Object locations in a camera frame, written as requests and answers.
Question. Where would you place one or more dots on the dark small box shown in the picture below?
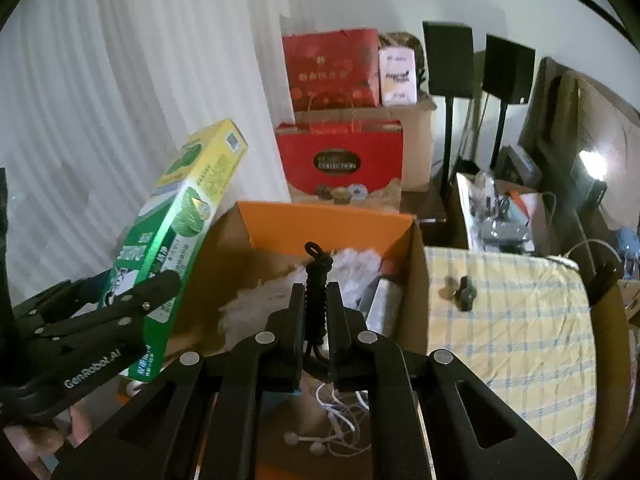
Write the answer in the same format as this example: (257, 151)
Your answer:
(520, 165)

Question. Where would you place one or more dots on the green yellow carton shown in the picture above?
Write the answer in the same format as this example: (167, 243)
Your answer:
(175, 210)

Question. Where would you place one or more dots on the small lit lamp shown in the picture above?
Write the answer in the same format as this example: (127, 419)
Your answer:
(592, 165)

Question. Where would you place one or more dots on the black star knob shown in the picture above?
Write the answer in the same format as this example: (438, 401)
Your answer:
(467, 292)

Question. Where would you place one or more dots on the small open cardboard box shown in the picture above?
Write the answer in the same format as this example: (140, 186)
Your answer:
(465, 210)

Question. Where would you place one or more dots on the person's left hand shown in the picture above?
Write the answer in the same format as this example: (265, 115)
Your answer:
(80, 425)

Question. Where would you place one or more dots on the white pleated curtain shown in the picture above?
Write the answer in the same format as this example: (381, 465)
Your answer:
(125, 85)

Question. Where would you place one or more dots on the silver white tube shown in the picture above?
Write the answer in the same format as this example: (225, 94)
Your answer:
(385, 305)

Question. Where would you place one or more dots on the orange cardboard box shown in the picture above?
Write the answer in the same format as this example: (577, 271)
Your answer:
(325, 225)

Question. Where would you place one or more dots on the white fluffy duster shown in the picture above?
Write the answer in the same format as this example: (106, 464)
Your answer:
(260, 300)

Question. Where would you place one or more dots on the silver foil bag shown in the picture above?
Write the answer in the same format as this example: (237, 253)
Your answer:
(500, 225)

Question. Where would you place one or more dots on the brown board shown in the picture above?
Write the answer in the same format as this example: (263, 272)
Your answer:
(615, 360)

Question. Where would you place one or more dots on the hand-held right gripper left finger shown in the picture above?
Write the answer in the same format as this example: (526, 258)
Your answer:
(295, 340)

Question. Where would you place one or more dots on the pink package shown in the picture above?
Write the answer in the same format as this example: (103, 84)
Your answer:
(398, 77)

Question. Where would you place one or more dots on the red gift box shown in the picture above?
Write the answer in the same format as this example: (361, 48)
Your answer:
(330, 67)

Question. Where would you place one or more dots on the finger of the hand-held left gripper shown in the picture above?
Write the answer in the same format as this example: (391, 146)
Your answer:
(60, 300)
(160, 287)

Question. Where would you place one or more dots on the black speaker on stand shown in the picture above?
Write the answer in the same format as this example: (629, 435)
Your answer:
(507, 67)
(447, 57)

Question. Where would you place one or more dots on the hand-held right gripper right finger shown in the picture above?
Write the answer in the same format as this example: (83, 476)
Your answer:
(340, 340)

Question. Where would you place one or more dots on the red gift bag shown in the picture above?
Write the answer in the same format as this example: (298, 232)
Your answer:
(340, 150)

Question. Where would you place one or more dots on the large brown cardboard box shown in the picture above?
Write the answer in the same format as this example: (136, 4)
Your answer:
(417, 145)

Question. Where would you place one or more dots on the brown wooden headboard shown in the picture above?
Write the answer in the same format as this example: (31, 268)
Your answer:
(575, 120)

